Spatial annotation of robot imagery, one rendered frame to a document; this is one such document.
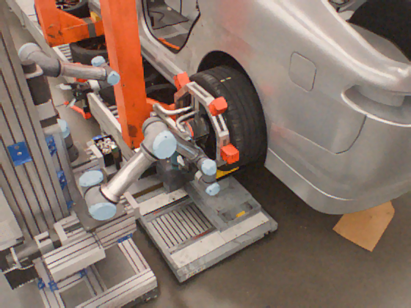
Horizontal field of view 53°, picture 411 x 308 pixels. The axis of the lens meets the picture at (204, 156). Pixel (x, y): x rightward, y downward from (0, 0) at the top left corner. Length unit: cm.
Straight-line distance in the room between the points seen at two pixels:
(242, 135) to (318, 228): 115
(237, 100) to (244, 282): 122
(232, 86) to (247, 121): 22
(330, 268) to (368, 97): 144
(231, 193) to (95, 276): 111
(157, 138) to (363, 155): 92
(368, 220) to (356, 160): 145
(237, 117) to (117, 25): 87
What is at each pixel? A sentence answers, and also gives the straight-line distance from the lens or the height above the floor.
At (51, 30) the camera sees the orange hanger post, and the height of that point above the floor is 70.
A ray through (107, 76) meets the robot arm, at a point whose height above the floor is 125.
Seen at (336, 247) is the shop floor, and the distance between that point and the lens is 316.
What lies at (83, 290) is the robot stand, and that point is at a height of 21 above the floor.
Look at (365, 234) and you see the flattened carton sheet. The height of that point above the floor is 1.
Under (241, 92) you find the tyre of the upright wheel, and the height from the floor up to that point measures 113.
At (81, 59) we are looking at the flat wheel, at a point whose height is 42.
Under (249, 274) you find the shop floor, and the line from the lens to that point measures 290.
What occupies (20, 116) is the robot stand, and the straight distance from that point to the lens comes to 193.
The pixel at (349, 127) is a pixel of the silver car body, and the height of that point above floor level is 134.
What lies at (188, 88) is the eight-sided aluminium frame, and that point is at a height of 111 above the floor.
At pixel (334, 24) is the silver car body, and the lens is 193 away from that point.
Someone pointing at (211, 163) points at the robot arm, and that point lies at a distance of 212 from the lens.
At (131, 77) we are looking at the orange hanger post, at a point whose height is 110.
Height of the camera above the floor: 242
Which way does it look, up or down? 41 degrees down
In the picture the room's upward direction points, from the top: straight up
